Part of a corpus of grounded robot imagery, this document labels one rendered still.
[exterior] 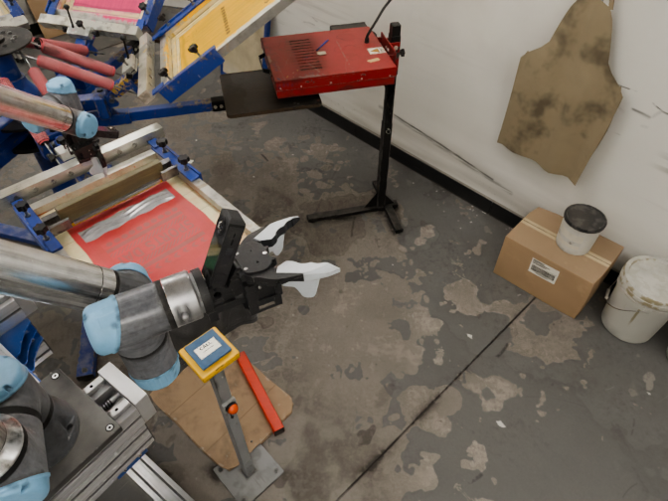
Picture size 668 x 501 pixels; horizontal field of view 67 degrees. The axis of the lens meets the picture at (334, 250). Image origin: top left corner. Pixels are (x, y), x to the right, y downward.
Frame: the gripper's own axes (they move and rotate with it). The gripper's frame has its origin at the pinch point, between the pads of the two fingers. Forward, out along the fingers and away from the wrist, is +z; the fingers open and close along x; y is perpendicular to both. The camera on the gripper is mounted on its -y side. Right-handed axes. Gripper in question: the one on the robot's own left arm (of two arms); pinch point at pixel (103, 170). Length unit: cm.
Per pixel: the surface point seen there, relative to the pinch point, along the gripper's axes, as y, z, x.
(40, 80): -7, -8, -62
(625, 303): -164, 88, 153
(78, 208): 13.7, 8.3, 1.8
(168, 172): -21.4, 11.1, 3.4
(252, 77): -98, 18, -42
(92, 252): 18.7, 16.0, 17.2
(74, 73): -21, -6, -63
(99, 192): 4.7, 6.3, 1.9
